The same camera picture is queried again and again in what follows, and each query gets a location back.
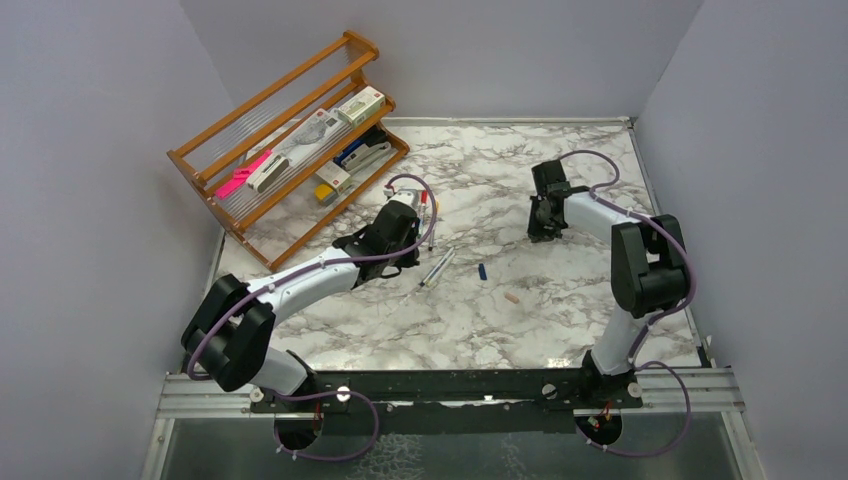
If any blue grey stapler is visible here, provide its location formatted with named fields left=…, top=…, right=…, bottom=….
left=333, top=129, right=390, bottom=175

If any white whiteboard marker pen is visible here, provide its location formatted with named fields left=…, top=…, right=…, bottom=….
left=417, top=190, right=427, bottom=236

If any yellow grey eraser block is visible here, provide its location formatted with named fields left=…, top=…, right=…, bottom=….
left=314, top=184, right=338, bottom=205

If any long white printed box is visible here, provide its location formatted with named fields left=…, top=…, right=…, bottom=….
left=268, top=108, right=347, bottom=166

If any beige deli staples box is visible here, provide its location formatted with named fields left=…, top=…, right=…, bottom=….
left=315, top=161, right=352, bottom=194

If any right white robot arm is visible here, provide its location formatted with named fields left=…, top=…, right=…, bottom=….
left=527, top=160, right=693, bottom=407

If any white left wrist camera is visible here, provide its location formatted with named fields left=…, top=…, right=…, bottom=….
left=384, top=188, right=421, bottom=210

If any green white deli box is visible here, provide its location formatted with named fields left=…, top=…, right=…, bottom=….
left=337, top=86, right=386, bottom=128

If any wooden shelf rack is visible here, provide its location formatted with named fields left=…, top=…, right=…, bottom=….
left=168, top=30, right=409, bottom=272

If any pink highlighter marker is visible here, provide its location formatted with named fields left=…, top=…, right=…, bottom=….
left=215, top=149, right=272, bottom=199

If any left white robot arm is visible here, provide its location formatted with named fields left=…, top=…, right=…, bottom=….
left=181, top=199, right=420, bottom=411

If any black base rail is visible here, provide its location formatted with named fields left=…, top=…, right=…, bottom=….
left=250, top=368, right=643, bottom=436

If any white blue tip marker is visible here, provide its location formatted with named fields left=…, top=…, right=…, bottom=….
left=418, top=247, right=456, bottom=288

